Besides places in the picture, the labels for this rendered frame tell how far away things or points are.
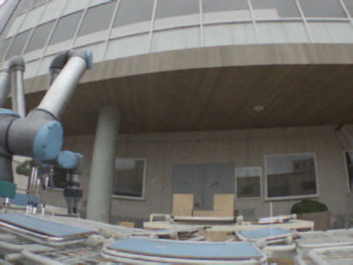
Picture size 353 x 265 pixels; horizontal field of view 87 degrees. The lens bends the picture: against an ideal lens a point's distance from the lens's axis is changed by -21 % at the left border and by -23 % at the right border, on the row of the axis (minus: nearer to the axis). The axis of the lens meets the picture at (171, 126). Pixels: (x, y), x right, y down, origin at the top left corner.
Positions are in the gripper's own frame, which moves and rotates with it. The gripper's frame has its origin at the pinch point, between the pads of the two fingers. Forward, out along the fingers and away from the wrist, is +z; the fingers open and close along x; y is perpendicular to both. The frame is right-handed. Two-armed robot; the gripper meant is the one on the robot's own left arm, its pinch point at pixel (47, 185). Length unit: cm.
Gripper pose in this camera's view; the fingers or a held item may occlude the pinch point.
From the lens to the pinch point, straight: 164.4
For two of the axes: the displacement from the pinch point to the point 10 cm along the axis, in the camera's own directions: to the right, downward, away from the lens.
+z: 2.7, 9.6, -0.8
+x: -8.2, 2.7, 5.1
